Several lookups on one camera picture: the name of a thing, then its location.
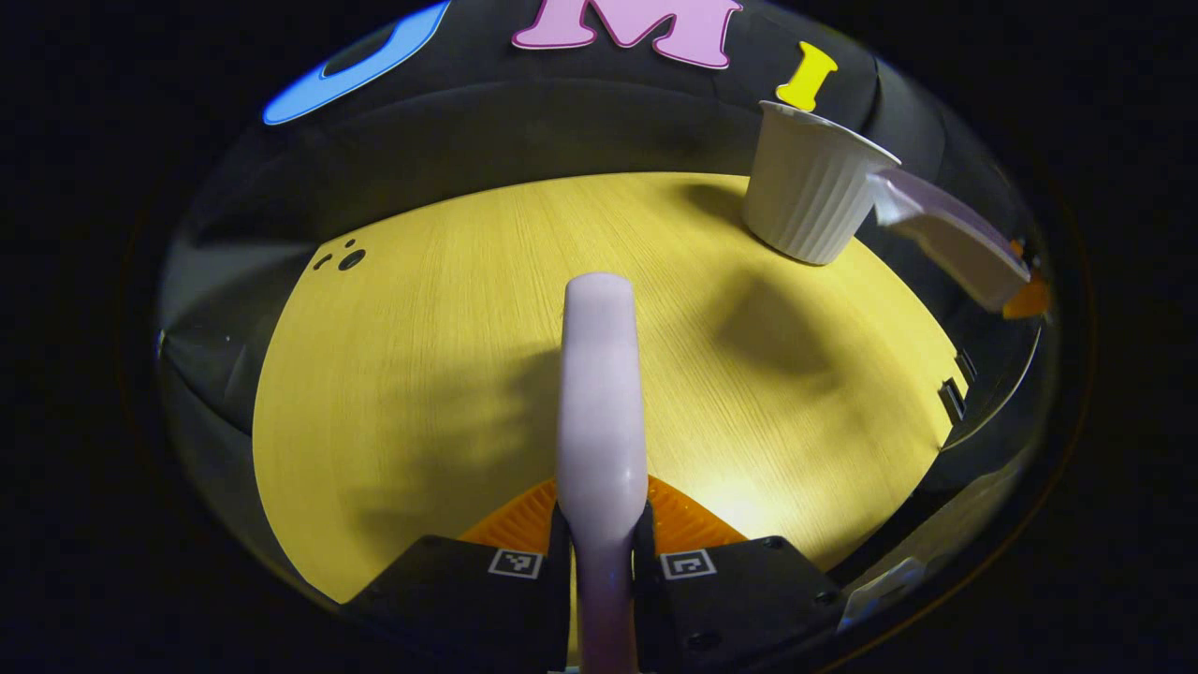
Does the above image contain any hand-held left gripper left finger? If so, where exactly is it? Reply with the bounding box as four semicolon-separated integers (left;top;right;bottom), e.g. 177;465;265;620
342;477;572;674

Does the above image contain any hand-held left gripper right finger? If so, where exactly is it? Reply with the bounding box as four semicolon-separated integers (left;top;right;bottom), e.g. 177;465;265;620
632;476;848;674

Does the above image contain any white ribbed garbage bin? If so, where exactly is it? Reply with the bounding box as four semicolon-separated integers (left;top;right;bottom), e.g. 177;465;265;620
742;100;901;266

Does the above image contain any small pale pink broom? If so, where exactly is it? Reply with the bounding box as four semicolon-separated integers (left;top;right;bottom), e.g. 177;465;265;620
557;271;649;674

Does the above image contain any black backdrop cloth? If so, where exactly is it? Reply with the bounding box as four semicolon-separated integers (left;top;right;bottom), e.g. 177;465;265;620
159;0;1040;432

